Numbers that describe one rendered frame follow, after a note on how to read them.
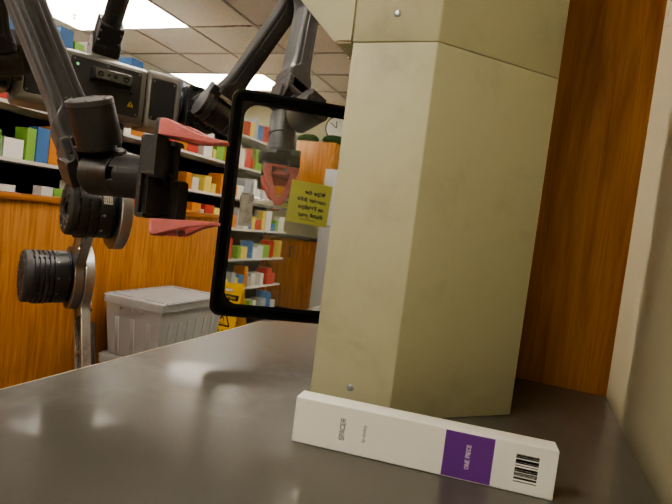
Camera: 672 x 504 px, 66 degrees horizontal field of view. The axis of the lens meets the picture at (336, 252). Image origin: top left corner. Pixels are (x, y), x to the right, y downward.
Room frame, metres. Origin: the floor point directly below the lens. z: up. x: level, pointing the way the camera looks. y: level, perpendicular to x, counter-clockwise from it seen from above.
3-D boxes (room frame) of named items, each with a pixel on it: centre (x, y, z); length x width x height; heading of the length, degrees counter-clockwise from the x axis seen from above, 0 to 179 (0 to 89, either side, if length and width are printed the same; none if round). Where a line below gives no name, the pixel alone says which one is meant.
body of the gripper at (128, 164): (0.67, 0.26, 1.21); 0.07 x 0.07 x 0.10; 69
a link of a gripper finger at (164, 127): (0.64, 0.19, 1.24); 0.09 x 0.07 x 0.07; 69
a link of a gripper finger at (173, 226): (0.64, 0.19, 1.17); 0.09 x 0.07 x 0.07; 69
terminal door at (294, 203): (0.94, 0.06, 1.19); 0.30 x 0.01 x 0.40; 102
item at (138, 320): (2.97, 0.93, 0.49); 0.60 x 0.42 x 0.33; 159
